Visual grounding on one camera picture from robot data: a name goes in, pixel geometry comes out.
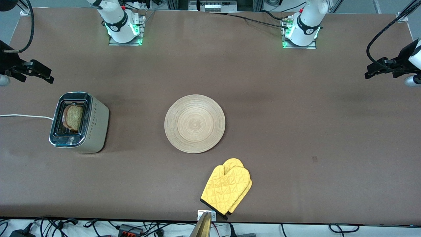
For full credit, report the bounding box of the brown bread slice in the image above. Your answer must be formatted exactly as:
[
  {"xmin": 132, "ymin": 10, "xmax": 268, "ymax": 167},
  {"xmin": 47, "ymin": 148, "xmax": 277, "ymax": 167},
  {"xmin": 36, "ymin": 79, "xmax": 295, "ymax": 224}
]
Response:
[{"xmin": 62, "ymin": 104, "xmax": 84, "ymax": 133}]

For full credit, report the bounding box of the round wooden plate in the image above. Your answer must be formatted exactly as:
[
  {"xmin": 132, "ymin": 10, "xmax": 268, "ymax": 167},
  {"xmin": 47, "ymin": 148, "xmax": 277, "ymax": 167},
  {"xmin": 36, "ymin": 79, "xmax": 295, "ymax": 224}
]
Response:
[{"xmin": 164, "ymin": 94, "xmax": 226, "ymax": 154}]

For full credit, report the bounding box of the silver two-slot toaster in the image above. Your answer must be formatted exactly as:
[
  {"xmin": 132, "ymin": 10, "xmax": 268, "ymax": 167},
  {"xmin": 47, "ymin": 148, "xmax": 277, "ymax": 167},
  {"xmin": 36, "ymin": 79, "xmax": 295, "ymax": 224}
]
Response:
[{"xmin": 49, "ymin": 91, "xmax": 110, "ymax": 154}]

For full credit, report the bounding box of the white power strip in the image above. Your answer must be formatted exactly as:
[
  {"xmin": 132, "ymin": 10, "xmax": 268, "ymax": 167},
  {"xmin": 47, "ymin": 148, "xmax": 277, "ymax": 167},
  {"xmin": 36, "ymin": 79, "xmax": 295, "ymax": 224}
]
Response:
[{"xmin": 125, "ymin": 0, "xmax": 155, "ymax": 10}]

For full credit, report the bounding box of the black power adapter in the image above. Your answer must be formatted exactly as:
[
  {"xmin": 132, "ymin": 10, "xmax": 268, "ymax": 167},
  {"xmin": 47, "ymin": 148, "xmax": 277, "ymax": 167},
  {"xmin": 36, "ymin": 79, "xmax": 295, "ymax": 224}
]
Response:
[{"xmin": 9, "ymin": 229, "xmax": 36, "ymax": 237}]

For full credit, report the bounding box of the yellow quilted oven mitt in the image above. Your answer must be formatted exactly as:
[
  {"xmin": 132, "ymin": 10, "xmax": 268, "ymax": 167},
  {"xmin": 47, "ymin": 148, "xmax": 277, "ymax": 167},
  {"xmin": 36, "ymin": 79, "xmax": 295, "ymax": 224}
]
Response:
[
  {"xmin": 200, "ymin": 166, "xmax": 251, "ymax": 214},
  {"xmin": 223, "ymin": 158, "xmax": 253, "ymax": 220}
]

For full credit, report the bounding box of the grey electrical box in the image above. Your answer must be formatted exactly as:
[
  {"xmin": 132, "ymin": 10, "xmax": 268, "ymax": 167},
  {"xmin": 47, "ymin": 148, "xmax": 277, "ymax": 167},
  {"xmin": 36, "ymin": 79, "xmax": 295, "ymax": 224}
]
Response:
[{"xmin": 197, "ymin": 0, "xmax": 238, "ymax": 13}]

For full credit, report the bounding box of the black orange connector block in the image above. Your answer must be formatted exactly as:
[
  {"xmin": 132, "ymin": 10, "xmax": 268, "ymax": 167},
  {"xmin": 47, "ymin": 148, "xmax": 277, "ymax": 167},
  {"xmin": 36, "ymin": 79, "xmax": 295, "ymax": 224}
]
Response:
[{"xmin": 118, "ymin": 224, "xmax": 144, "ymax": 236}]

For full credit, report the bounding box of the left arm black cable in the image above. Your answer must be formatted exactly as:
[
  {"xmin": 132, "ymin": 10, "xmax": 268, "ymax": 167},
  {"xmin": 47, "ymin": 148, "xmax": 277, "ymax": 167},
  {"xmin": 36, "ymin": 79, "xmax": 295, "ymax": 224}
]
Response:
[{"xmin": 366, "ymin": 0, "xmax": 421, "ymax": 71}]

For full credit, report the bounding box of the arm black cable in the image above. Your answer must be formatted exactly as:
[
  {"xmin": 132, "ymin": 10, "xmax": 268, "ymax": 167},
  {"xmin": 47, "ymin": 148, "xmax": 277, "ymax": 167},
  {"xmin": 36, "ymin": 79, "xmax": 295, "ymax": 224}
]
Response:
[
  {"xmin": 3, "ymin": 0, "xmax": 35, "ymax": 53},
  {"xmin": 366, "ymin": 0, "xmax": 421, "ymax": 71}
]

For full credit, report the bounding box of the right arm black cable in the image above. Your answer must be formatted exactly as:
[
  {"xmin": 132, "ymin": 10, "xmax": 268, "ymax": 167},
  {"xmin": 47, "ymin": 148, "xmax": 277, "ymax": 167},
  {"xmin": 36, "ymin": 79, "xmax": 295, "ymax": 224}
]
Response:
[{"xmin": 3, "ymin": 0, "xmax": 35, "ymax": 53}]

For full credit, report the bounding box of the white toaster power cord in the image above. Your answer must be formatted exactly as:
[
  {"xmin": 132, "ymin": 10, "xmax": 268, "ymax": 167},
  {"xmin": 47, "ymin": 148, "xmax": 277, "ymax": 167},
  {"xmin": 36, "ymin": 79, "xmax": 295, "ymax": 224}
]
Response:
[{"xmin": 0, "ymin": 114, "xmax": 54, "ymax": 120}]

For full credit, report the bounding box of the long black table cable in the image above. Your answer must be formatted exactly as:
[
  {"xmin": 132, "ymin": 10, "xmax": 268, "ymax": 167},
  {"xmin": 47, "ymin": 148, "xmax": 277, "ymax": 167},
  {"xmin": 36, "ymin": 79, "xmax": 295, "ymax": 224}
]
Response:
[{"xmin": 210, "ymin": 12, "xmax": 290, "ymax": 29}]

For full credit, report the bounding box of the black cable loop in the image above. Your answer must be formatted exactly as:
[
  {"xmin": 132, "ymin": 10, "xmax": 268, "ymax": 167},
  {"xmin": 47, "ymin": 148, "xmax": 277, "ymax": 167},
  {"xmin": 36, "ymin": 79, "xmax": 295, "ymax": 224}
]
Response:
[{"xmin": 329, "ymin": 223, "xmax": 359, "ymax": 233}]

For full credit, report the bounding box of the small metal table bracket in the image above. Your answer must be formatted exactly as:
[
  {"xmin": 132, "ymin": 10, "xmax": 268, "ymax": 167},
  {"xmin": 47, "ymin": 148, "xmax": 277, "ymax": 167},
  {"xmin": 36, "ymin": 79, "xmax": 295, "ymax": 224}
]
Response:
[{"xmin": 197, "ymin": 211, "xmax": 217, "ymax": 222}]

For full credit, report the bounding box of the gold camera mount bar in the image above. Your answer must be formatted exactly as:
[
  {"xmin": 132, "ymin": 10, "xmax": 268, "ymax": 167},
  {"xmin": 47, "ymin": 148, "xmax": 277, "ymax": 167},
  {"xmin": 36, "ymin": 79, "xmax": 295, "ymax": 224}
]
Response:
[{"xmin": 190, "ymin": 211, "xmax": 211, "ymax": 237}]

